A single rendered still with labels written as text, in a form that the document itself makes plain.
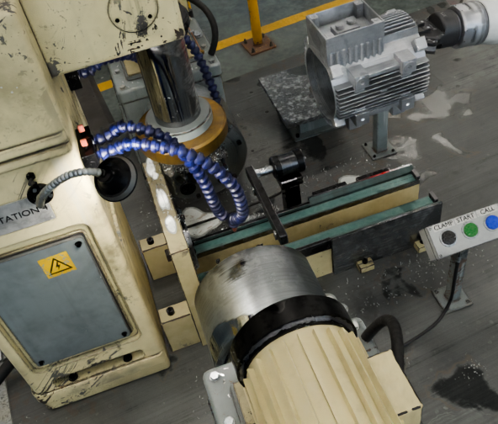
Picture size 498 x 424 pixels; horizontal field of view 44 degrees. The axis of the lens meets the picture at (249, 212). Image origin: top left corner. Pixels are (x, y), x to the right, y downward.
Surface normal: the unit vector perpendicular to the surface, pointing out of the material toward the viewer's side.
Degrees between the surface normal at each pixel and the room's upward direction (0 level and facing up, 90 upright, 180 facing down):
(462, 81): 0
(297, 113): 0
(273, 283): 9
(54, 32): 90
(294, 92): 0
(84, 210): 90
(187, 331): 90
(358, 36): 90
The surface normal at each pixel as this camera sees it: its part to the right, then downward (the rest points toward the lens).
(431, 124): -0.13, -0.69
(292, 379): -0.48, -0.51
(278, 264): 0.27, -0.75
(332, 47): 0.31, 0.66
